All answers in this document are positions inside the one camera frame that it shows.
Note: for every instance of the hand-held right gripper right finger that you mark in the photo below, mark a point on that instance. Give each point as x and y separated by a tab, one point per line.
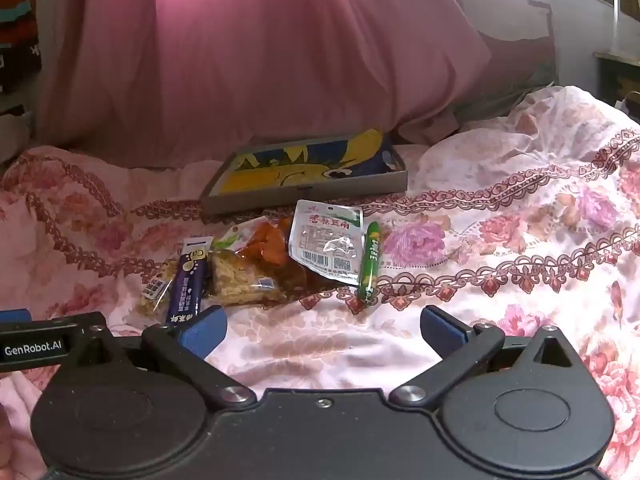
440	330

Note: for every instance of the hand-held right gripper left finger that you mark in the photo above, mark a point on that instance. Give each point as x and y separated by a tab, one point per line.
202	332

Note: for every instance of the clear orange snack packet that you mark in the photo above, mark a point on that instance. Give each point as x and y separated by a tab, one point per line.
265	250

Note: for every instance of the nut bar packet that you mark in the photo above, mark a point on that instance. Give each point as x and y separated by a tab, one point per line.
240	280
154	290

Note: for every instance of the pink curtain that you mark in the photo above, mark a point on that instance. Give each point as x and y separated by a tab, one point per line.
250	50

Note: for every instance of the cartoon print box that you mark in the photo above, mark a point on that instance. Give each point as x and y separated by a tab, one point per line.
300	170

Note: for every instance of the green sausage stick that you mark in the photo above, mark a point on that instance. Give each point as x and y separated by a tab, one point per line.
370	260

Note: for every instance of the grey cloth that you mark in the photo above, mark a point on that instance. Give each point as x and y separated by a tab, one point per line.
505	100

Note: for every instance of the white tofu snack packet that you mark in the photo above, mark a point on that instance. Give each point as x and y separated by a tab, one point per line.
325	240

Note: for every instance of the colourful striped cloth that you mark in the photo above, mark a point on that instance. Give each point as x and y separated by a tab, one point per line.
17	15

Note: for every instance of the purple stick packet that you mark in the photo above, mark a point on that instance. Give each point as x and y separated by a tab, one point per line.
190	275

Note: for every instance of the floral pink bedsheet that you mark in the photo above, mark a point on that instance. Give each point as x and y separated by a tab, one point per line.
525	220

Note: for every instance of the dark wooden furniture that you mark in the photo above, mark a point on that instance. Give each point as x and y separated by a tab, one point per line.
620	77

